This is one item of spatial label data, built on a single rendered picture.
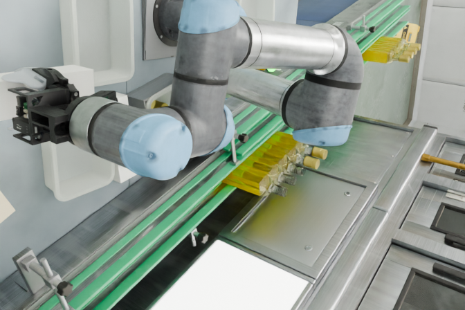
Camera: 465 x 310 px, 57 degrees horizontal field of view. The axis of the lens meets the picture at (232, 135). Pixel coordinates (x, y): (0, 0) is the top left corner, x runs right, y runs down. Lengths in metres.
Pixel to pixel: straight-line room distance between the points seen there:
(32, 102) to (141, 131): 0.19
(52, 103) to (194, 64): 0.21
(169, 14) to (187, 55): 0.69
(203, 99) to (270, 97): 0.43
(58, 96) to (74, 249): 0.62
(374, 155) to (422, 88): 6.03
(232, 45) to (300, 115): 0.36
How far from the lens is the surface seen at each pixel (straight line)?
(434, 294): 1.32
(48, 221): 1.21
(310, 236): 1.35
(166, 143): 0.49
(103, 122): 0.53
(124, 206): 1.27
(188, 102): 0.56
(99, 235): 1.20
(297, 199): 1.48
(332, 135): 0.88
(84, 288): 1.12
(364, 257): 1.32
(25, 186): 1.14
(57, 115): 0.59
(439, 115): 7.89
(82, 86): 0.82
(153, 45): 1.27
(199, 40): 0.55
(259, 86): 1.01
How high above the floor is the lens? 1.67
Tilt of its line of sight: 33 degrees down
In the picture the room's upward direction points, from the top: 106 degrees clockwise
